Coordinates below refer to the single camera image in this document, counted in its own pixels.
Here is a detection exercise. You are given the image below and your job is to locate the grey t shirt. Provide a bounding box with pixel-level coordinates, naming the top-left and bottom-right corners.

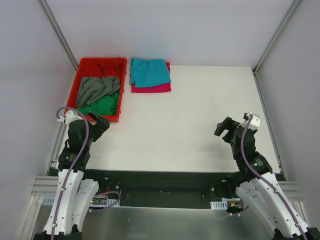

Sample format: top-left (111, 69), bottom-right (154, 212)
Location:
top-left (75, 76), bottom-right (121, 108)

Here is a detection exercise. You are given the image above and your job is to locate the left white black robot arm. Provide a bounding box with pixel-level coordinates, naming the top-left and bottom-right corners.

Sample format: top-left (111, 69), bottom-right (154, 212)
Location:
top-left (33, 109), bottom-right (110, 240)

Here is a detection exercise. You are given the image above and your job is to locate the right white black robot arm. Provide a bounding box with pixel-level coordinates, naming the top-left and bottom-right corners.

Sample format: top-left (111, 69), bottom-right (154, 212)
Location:
top-left (214, 112), bottom-right (320, 240)

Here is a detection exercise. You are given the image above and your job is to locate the green t shirt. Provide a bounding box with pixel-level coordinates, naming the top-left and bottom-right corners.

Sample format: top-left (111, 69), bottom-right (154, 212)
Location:
top-left (77, 92), bottom-right (120, 116)

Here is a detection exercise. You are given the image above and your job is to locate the red t shirt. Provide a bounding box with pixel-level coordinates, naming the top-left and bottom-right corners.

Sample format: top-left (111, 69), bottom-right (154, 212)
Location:
top-left (84, 62), bottom-right (124, 78)

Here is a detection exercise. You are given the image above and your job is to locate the red plastic bin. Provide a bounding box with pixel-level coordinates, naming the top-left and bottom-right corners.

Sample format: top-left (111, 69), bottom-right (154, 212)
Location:
top-left (66, 57), bottom-right (128, 123)

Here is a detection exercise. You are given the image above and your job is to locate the folded magenta t shirt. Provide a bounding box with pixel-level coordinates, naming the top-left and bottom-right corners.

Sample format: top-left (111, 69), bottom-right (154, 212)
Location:
top-left (131, 62), bottom-right (172, 94)

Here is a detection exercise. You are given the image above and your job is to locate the folded teal t shirt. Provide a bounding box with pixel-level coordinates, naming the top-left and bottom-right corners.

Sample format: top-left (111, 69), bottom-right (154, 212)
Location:
top-left (129, 58), bottom-right (171, 88)

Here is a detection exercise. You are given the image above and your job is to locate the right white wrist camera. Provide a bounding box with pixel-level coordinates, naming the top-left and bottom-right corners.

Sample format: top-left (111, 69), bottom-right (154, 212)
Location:
top-left (241, 112), bottom-right (261, 131)

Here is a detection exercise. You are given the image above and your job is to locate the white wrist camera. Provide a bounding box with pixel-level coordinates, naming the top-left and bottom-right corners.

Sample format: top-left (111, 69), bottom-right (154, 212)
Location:
top-left (241, 112), bottom-right (261, 131)
top-left (57, 110), bottom-right (83, 126)

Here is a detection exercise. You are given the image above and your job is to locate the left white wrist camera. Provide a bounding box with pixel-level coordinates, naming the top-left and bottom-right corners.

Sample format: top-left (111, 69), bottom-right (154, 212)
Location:
top-left (57, 110), bottom-right (83, 126)

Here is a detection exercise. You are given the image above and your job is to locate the left aluminium rail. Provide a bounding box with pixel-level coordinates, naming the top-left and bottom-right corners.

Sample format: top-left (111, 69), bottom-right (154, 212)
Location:
top-left (45, 122), bottom-right (67, 176)

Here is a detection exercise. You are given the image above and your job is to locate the aluminium rail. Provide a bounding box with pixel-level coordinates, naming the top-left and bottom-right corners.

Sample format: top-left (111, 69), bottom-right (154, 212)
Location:
top-left (45, 122), bottom-right (67, 176)
top-left (252, 70), bottom-right (288, 181)

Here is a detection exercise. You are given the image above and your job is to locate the right aluminium rail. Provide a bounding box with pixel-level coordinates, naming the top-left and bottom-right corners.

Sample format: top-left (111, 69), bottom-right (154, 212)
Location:
top-left (252, 70), bottom-right (288, 181)

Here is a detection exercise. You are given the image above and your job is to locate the right white cable duct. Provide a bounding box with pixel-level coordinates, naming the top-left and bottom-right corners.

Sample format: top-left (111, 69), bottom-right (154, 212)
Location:
top-left (210, 200), bottom-right (228, 211)

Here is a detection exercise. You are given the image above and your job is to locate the white cable duct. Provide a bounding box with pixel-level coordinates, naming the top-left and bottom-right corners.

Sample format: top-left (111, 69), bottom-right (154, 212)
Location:
top-left (41, 196), bottom-right (121, 208)
top-left (210, 200), bottom-right (228, 211)

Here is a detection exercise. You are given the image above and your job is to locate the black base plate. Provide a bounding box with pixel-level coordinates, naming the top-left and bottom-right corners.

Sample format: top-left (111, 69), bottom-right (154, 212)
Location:
top-left (83, 169), bottom-right (240, 210)

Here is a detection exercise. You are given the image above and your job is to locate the left white cable duct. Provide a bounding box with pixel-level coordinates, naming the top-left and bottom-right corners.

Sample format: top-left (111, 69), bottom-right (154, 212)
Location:
top-left (41, 196), bottom-right (121, 208)

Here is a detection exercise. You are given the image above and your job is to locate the left aluminium frame post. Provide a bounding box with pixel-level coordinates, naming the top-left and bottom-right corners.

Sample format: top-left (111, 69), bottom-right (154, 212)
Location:
top-left (37, 0), bottom-right (79, 71)

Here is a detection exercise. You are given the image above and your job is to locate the aluminium frame post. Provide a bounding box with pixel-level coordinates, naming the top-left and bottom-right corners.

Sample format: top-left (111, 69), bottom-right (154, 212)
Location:
top-left (252, 0), bottom-right (303, 76)
top-left (37, 0), bottom-right (79, 71)

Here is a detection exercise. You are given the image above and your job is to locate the right aluminium frame post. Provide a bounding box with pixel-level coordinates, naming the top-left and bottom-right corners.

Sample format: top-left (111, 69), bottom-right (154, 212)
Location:
top-left (252, 0), bottom-right (303, 76)

